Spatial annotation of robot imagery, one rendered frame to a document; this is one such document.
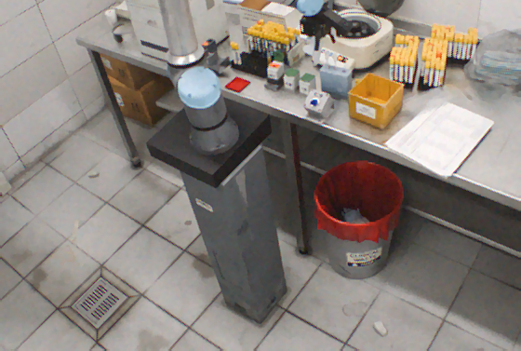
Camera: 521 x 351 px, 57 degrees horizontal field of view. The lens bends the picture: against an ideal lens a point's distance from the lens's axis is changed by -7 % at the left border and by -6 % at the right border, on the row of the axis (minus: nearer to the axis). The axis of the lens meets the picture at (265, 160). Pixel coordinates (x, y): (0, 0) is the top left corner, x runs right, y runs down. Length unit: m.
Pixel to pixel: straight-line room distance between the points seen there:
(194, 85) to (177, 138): 0.26
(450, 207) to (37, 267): 2.02
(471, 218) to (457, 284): 0.31
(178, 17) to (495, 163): 1.01
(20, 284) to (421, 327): 1.92
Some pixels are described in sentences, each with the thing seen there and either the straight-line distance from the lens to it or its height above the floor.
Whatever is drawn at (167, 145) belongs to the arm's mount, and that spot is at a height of 0.93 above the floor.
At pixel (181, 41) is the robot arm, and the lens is 1.49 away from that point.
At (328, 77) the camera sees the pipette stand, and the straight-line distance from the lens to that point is 1.76.
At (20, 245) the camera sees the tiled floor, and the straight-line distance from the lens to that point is 2.96.
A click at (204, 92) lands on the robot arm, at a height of 1.16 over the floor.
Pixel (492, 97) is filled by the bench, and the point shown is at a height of 0.87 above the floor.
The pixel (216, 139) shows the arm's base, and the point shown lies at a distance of 1.52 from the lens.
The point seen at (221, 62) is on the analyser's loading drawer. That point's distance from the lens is 1.95.
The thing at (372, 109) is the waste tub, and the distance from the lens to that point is 1.63.
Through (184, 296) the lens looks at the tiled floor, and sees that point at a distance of 2.39.
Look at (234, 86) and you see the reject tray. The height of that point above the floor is 0.88.
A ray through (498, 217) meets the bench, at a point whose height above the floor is 0.27.
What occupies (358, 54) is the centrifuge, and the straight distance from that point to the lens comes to 1.87.
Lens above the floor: 1.97
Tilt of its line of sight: 44 degrees down
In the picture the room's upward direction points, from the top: 10 degrees counter-clockwise
